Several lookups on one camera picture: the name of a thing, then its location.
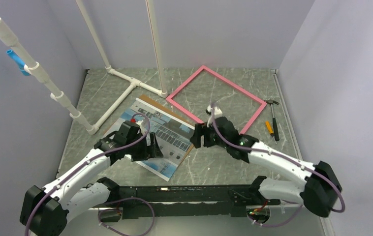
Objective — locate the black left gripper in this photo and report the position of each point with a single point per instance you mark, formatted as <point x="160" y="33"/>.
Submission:
<point x="155" y="152"/>

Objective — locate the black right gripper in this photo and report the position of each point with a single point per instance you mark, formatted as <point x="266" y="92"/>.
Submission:
<point x="201" y="129"/>

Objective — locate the building photo print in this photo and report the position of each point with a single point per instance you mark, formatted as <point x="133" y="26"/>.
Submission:
<point x="161" y="167"/>

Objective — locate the pink wooden picture frame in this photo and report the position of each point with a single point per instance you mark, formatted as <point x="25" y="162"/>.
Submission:
<point x="189" y="114"/>

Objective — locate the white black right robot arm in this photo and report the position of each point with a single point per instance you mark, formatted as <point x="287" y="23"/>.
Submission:
<point x="315" y="186"/>

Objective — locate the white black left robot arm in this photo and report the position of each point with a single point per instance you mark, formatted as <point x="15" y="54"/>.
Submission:
<point x="47" y="210"/>

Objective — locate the blue pipe peg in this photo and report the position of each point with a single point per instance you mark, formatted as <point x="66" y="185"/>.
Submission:
<point x="20" y="63"/>

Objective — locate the white pvc pipe stand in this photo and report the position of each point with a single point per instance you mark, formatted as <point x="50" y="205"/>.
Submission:
<point x="55" y="35"/>

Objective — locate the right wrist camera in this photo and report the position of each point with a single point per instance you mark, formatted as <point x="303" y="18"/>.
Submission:
<point x="214" y="112"/>

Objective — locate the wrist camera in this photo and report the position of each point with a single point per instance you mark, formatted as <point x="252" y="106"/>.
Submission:
<point x="214" y="112"/>
<point x="141" y="123"/>

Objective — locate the brown frame backing board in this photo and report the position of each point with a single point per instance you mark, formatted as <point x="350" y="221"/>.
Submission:
<point x="171" y="131"/>

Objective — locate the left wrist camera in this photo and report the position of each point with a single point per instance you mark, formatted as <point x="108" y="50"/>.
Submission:
<point x="141" y="123"/>

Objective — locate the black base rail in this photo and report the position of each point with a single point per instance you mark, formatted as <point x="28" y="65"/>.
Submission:
<point x="188" y="200"/>

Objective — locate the black handled claw hammer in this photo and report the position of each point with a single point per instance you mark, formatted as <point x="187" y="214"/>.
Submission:
<point x="275" y="132"/>

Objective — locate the aluminium side rail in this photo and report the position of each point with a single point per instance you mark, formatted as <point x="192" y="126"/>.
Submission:
<point x="325" y="222"/>

